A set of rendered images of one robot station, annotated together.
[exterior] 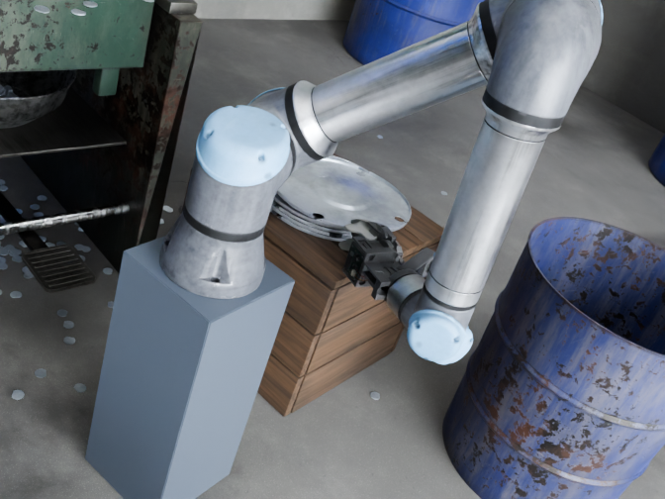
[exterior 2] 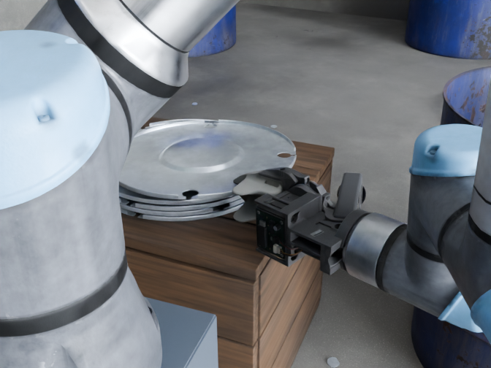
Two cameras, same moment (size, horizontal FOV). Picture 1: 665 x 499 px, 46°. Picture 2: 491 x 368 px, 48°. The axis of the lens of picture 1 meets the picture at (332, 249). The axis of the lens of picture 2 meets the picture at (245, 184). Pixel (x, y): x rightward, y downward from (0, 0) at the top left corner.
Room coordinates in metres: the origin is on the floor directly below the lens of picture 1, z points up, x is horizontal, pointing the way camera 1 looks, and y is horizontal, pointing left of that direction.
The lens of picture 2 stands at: (0.61, 0.06, 0.77)
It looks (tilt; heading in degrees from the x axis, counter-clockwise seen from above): 29 degrees down; 352
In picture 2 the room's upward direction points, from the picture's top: straight up
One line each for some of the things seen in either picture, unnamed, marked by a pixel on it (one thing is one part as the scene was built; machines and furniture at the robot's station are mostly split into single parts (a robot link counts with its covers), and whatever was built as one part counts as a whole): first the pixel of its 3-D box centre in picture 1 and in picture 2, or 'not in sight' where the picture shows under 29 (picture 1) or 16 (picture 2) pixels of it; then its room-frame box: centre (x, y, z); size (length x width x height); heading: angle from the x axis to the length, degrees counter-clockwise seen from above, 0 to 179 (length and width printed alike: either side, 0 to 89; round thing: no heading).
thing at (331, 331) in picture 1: (301, 267); (189, 259); (1.40, 0.05, 0.18); 0.40 x 0.38 x 0.35; 59
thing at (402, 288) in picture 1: (410, 299); (375, 251); (1.07, -0.15, 0.41); 0.08 x 0.05 x 0.08; 128
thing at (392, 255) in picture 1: (382, 269); (313, 226); (1.13, -0.09, 0.41); 0.12 x 0.09 x 0.08; 38
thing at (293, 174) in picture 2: (381, 240); (288, 187); (1.20, -0.08, 0.43); 0.09 x 0.02 x 0.05; 38
